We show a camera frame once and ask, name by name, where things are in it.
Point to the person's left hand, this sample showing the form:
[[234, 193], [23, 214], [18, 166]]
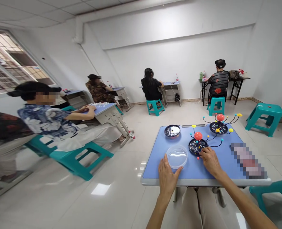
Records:
[[167, 177]]

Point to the person's right hand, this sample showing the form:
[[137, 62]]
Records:
[[212, 164]]

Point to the person's right fingers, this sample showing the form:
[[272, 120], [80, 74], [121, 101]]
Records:
[[206, 153]]

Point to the solar system model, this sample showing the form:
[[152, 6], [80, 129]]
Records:
[[198, 136], [220, 117]]

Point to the clear round plastic dish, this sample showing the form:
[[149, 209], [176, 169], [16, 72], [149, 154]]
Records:
[[176, 157]]

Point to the dark round dish, white contents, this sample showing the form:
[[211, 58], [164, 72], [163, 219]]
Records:
[[172, 131]]

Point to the teal plastic stool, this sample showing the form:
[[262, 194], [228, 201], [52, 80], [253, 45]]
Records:
[[265, 112], [216, 102], [155, 105], [274, 190], [69, 157]]

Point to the person's legs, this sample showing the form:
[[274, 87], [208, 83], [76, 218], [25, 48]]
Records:
[[212, 210]]

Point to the black bag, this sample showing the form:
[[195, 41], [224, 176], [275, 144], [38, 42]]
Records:
[[177, 97]]

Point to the red-capped plastic bottle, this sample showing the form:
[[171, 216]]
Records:
[[131, 134]]

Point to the black folding table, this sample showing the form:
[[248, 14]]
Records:
[[238, 80]]

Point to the barred window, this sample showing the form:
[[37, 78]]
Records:
[[9, 66]]

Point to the white wall pipe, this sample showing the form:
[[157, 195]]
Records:
[[80, 31]]

